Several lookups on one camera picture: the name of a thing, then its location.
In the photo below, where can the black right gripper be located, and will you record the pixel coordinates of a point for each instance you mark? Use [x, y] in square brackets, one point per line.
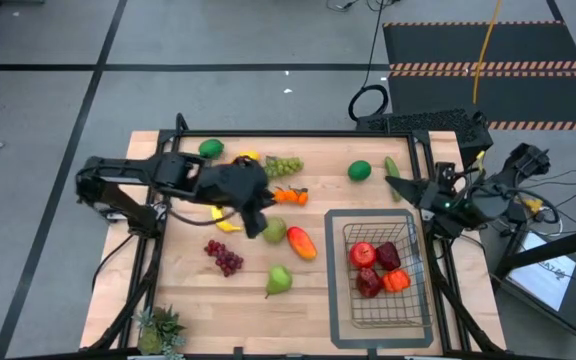
[438, 202]

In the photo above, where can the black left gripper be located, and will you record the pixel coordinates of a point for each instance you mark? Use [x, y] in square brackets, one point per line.
[228, 185]

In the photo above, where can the dull green pear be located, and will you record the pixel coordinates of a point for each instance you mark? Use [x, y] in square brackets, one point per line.
[275, 231]

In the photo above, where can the green cucumber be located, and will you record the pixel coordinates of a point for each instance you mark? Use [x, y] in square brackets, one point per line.
[392, 167]

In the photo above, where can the yellow banana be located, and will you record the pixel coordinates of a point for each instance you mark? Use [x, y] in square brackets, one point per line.
[223, 222]

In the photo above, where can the red orange mango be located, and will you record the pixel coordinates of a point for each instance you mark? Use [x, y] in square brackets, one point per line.
[302, 243]

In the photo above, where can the yellow mango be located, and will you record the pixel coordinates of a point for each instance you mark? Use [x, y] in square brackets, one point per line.
[250, 155]

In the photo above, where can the maroon squarish apple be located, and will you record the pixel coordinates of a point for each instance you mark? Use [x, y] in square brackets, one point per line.
[388, 256]

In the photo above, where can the bright green pear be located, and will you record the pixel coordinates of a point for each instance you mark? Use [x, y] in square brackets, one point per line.
[279, 280]

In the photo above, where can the bright red apple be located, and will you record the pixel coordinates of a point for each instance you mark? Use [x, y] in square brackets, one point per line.
[363, 255]

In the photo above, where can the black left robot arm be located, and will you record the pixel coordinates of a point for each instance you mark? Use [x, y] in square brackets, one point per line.
[118, 172]

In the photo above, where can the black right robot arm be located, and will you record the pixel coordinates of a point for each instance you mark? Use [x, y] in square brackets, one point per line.
[498, 205]

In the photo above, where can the orange tangerine cluster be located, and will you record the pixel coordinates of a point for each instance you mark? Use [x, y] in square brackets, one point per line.
[293, 196]

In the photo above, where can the green grape bunch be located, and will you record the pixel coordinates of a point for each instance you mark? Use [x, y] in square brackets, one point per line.
[281, 167]

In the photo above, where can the large green lime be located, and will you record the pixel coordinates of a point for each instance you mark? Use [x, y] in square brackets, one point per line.
[211, 148]
[359, 170]

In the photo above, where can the red grape bunch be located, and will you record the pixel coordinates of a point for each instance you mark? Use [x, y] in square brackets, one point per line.
[224, 257]

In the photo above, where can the black perforated computer case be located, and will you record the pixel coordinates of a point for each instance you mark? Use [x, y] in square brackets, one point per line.
[433, 125]

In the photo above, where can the black hazard-striped floor mat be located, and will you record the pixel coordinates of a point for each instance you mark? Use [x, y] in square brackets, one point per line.
[468, 45]
[443, 97]

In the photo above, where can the grey bordered placemat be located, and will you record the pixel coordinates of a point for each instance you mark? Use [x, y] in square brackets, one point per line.
[335, 300]

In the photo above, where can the green succulent plant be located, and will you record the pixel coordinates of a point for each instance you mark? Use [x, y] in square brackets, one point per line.
[160, 332]

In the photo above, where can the black diagonal support beam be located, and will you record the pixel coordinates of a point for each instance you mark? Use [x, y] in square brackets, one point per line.
[558, 247]

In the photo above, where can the white printed sheet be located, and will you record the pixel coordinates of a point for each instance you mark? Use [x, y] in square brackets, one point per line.
[543, 280]

